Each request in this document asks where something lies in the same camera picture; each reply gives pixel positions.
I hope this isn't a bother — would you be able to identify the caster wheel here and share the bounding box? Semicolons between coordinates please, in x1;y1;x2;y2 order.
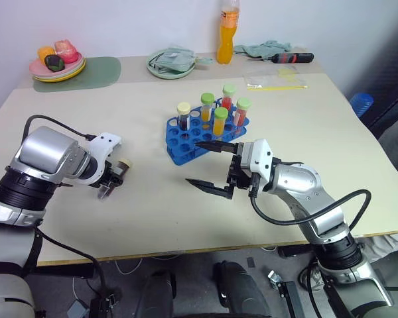
267;269;287;290

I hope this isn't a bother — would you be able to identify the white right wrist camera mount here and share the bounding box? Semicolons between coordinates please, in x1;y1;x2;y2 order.
240;138;275;193

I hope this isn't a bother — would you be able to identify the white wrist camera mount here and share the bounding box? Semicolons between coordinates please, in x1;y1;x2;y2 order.
64;132;124;190
240;138;275;193

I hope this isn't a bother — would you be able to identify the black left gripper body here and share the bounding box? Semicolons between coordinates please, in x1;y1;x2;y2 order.
99;160;119;187

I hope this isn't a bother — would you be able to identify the yellow plastic stick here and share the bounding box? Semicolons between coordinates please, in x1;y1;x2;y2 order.
247;85;309;91

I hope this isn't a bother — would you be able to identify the dark rounded shape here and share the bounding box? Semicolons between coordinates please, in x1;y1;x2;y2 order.
212;260;273;318

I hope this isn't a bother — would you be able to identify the grey floor box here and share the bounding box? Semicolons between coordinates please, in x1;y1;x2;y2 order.
66;299;91;318

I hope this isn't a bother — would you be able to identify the white floor cable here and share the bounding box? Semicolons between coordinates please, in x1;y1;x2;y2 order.
113;256;144;276

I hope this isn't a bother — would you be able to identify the red black screwdriver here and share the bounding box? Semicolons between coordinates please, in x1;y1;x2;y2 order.
246;52;315;65

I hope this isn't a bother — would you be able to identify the pink toy food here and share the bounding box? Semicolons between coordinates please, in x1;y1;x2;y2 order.
54;38;79;64

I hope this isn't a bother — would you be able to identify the clear plastic bag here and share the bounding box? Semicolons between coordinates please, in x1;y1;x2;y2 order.
243;74;277;91

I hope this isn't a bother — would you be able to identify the green cap red test tube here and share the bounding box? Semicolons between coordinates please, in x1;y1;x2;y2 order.
235;97;252;129
222;83;237;111

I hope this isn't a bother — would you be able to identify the blue test tube rack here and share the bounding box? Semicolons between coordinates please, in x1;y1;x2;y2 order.
165;105;251;166

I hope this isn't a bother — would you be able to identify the green cap yellow test tube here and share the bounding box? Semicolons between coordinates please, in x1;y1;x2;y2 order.
200;93;215;122

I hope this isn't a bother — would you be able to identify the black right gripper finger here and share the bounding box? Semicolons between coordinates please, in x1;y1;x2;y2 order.
194;140;239;154
184;178;235;200

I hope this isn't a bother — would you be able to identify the black cable under arm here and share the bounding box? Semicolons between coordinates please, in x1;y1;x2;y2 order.
35;227;113;303

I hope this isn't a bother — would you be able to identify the pale green cloth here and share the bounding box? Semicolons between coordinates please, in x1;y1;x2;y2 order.
233;40;293;60

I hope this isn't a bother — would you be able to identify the dark green toy food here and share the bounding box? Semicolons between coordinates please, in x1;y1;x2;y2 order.
44;54;66;72

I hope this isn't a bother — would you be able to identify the green cap orange test tube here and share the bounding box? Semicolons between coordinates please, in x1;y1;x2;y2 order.
213;107;229;137

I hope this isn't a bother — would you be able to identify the black stand leg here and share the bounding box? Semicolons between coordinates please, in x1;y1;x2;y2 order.
278;280;308;318

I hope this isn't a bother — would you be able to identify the cream cap brown test tube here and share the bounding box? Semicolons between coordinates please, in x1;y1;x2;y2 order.
98;158;134;202

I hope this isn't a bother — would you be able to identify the grey cloth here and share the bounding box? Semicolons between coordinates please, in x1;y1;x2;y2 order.
364;228;398;264

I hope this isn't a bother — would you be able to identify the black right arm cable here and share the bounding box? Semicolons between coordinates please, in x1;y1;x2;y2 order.
249;172;373;227

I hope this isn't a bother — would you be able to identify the green placemat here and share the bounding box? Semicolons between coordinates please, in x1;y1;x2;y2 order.
32;56;122;93

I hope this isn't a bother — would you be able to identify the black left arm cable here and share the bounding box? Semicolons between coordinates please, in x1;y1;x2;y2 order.
23;114;99;142

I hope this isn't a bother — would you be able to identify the stack of coloured plates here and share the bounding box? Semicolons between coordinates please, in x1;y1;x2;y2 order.
28;52;88;84

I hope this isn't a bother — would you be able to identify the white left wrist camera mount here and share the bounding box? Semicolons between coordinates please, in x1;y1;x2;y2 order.
64;132;124;190

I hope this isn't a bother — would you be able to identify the orange soda bottle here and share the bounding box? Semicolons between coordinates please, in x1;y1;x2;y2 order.
216;0;240;66

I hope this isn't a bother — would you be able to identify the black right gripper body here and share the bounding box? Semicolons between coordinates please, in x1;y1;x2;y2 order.
225;142;253;190

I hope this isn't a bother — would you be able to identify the pale green zip pouch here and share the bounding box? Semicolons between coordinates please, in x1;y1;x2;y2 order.
149;47;214;72

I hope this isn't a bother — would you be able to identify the blue ribbed bottle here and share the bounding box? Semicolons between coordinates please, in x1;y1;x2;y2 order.
349;92;375;119

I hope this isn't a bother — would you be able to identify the black table frame bar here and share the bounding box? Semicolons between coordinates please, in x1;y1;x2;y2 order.
28;264;95;280

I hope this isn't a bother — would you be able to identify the orange toy food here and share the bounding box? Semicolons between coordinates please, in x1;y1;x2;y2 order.
36;46;56;62

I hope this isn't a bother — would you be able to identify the yellow cap dark red tube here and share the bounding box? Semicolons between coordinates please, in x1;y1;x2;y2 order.
176;101;192;132

